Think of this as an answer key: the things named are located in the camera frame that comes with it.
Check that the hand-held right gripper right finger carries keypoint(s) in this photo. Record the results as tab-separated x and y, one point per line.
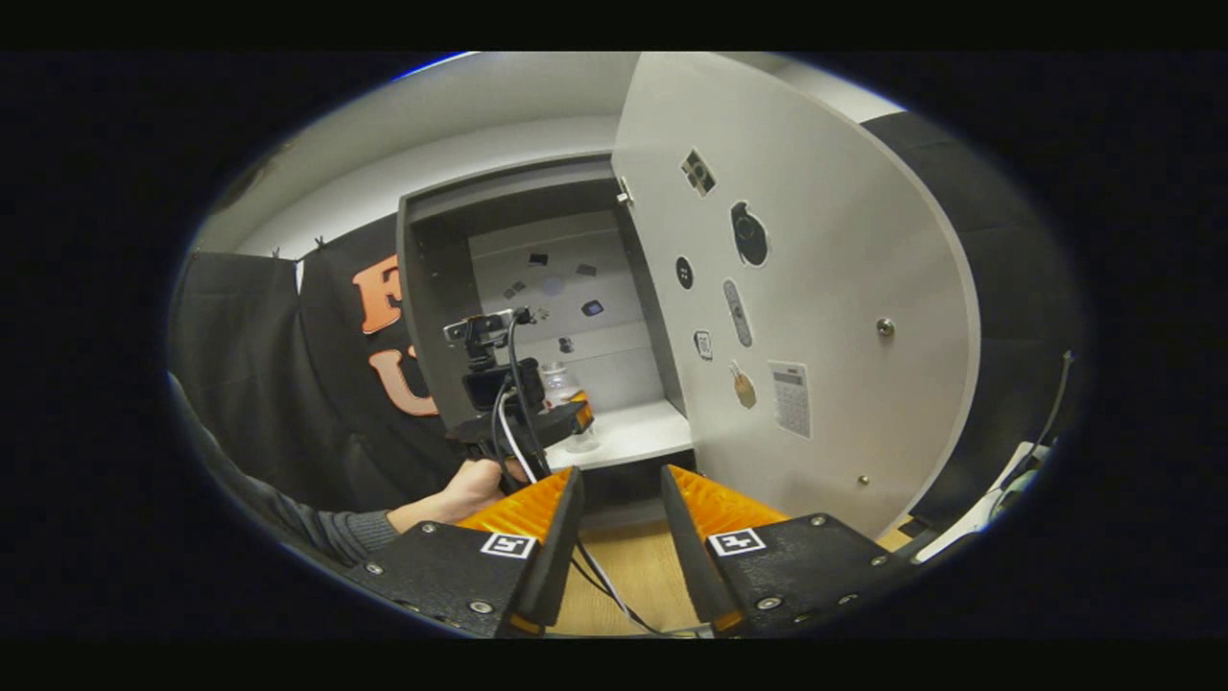
686	557

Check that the metal door hinge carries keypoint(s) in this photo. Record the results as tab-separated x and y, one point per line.
625	192

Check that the row of cloth clips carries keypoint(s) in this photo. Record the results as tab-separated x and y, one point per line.
319	241

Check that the ceiling light panel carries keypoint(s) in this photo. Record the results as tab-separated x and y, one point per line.
432	65

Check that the clear plastic bottle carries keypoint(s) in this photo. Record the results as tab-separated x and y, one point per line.
558	382

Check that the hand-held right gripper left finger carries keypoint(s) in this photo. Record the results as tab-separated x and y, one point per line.
552	557

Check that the white plastic device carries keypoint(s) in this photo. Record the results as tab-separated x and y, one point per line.
988	499

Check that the white cabinet door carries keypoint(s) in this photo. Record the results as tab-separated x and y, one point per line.
844	240

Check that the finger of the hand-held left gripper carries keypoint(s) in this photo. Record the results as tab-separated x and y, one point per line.
583	415

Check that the grey cabinet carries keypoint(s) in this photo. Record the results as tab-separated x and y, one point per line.
432	288

